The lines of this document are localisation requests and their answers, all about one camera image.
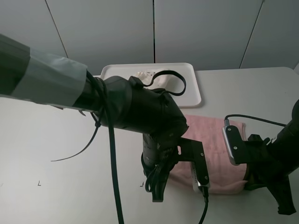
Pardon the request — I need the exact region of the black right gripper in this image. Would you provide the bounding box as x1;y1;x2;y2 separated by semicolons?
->
244;133;299;215

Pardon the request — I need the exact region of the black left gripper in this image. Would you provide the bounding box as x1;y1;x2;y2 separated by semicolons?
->
141;134;181;202

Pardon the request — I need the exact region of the pink towel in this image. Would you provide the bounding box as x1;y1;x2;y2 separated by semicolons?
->
183;115;247;195

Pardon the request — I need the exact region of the white cream towel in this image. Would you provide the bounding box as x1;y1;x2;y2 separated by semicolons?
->
135;69;171;90

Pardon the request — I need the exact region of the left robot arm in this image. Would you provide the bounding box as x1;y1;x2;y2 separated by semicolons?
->
0;35;188;202

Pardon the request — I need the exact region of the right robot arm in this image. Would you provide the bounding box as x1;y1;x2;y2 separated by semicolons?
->
245;102;299;215

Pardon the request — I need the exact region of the white rectangular plastic tray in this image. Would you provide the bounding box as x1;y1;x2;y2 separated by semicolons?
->
99;63;201;108

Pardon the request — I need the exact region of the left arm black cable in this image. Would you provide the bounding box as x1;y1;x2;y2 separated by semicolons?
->
86;70;209;224

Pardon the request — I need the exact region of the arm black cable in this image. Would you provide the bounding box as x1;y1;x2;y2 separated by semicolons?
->
223;114;288;128
86;70;209;224

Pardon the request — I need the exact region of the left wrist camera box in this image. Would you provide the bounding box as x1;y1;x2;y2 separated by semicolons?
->
178;138;210;197

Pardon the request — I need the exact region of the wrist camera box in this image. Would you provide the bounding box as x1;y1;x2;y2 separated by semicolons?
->
222;126;248;166
178;138;210;197

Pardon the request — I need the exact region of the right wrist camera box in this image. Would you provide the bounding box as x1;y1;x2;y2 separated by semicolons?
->
222;126;248;166

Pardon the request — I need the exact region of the thin black cable tie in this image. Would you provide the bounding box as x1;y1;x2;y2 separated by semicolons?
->
51;112;101;162

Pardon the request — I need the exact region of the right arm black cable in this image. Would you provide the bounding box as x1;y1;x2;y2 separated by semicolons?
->
223;114;288;128

